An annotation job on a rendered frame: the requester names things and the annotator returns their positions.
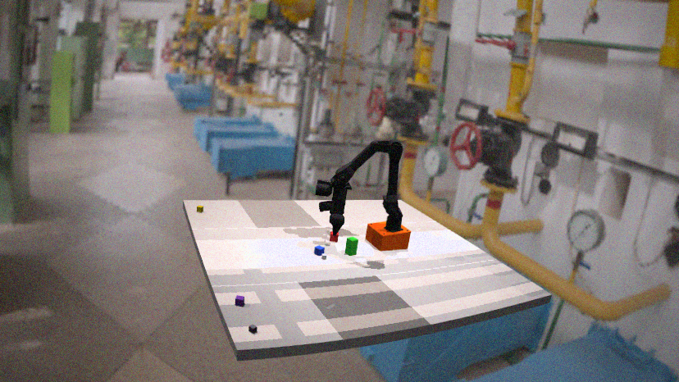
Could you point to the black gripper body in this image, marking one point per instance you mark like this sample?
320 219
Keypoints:
336 217

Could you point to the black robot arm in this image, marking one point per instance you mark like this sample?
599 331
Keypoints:
342 176

